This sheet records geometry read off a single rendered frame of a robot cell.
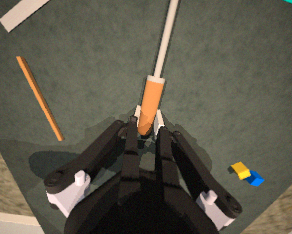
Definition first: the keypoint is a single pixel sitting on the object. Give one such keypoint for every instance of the yellow block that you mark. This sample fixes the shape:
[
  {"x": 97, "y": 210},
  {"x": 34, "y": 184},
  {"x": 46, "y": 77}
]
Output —
[{"x": 240, "y": 170}]

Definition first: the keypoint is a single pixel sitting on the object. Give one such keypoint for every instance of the cream flat bar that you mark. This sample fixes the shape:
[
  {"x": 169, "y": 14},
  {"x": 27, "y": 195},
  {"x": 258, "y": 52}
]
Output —
[{"x": 21, "y": 12}]

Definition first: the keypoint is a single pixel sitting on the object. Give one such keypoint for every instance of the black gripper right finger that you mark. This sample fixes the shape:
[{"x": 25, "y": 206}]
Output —
[{"x": 214, "y": 200}]

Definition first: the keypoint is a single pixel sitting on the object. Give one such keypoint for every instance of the small blue cube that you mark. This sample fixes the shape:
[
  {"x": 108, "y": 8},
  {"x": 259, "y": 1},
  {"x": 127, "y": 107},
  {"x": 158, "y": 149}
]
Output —
[{"x": 254, "y": 178}]

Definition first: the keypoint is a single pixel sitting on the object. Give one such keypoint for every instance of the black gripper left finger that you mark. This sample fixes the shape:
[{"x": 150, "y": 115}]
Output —
[{"x": 70, "y": 183}]

